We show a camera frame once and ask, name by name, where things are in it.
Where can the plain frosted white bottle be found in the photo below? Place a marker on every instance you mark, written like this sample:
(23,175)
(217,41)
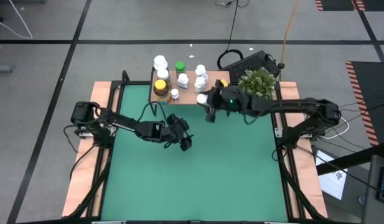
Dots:
(202,98)

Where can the white bottle blue barcode label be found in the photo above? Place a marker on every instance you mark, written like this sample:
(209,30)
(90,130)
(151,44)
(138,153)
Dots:
(199,82)

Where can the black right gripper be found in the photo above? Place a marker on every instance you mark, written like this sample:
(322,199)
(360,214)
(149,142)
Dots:
(227,99)

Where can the narrow black orange-striped floor mat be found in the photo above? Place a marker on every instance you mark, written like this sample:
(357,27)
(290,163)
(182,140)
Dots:
(335,3)

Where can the gray floor block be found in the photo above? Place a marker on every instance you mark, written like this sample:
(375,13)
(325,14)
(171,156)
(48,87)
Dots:
(2,68)

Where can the gray device blue keys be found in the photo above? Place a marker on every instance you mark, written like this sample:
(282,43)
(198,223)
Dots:
(373,202)

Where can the tall white-cap bottle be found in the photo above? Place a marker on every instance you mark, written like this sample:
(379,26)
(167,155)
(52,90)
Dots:
(160,59)

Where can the large black orange-striped floor mat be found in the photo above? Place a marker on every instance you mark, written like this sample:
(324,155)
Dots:
(375,81)

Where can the black keyboard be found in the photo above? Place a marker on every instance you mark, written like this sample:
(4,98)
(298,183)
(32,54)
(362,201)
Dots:
(251,63)

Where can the black slanted beam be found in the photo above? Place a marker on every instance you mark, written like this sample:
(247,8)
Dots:
(350,160)

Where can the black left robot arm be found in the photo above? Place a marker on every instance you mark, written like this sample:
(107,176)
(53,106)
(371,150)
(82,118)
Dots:
(126,123)

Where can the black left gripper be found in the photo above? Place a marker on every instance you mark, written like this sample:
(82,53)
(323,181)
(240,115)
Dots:
(174,130)

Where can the green table mat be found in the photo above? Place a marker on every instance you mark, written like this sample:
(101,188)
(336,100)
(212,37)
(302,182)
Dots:
(194,186)

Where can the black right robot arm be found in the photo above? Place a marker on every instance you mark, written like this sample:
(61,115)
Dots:
(291,105)

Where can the yellow fish oil bottle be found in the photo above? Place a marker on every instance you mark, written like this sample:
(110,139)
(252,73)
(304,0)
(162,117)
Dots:
(160,85)

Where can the small white bottle red label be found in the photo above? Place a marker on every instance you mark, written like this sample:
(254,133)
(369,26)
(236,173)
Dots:
(175,93)

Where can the green potted plant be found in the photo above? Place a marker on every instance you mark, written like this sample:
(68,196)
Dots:
(257,83)

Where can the green-lid clear bottle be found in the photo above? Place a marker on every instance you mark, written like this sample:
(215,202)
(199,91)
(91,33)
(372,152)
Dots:
(180,66)

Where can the wooden shelf black metal frame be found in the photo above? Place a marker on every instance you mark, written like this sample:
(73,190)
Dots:
(187,97)

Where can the white melatonin bottle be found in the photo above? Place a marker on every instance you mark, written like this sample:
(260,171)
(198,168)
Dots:
(183,79)

